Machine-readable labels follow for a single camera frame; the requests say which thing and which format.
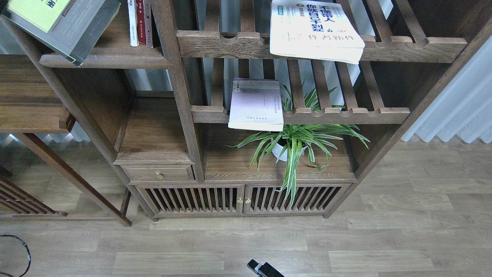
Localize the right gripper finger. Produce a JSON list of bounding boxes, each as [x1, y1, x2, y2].
[[247, 259, 284, 277]]

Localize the yellow and grey book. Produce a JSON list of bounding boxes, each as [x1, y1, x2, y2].
[[2, 0, 121, 66]]

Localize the white plant pot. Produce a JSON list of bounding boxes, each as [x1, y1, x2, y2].
[[272, 138, 308, 162]]

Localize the green spider plant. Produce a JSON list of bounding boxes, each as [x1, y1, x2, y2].
[[230, 80, 370, 208]]

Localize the brass drawer knob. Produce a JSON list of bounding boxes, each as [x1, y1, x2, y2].
[[155, 171, 164, 180]]

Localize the dark wooden bookshelf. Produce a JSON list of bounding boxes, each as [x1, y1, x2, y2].
[[1, 0, 491, 220]]

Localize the pale purple book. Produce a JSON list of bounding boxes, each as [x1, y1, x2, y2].
[[228, 78, 284, 132]]

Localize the large white book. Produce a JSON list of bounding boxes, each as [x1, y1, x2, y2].
[[269, 0, 364, 64]]

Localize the white curtain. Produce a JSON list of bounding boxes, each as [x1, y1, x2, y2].
[[401, 38, 492, 144]]

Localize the white upright book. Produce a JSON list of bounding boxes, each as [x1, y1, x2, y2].
[[128, 0, 139, 47]]

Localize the grey upright book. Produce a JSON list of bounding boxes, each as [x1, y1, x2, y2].
[[143, 0, 154, 48]]

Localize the red upright book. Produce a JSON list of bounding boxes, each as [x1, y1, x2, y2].
[[136, 0, 146, 45]]

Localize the black floor cable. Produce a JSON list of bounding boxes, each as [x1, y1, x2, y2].
[[0, 235, 31, 277]]

